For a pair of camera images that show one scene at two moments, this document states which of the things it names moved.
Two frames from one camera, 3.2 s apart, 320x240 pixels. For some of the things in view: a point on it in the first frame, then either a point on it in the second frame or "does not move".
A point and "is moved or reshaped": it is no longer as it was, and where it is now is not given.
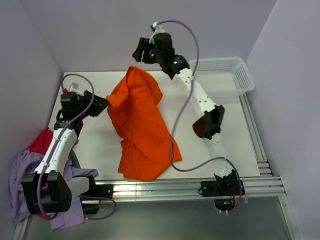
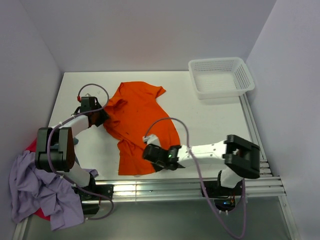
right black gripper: [143, 45] -> [157, 167]
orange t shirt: [138, 119] is moved or reshaped
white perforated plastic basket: [224, 79] does not move
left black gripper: [99, 103] -> [104, 116]
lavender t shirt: [25, 164] does not move
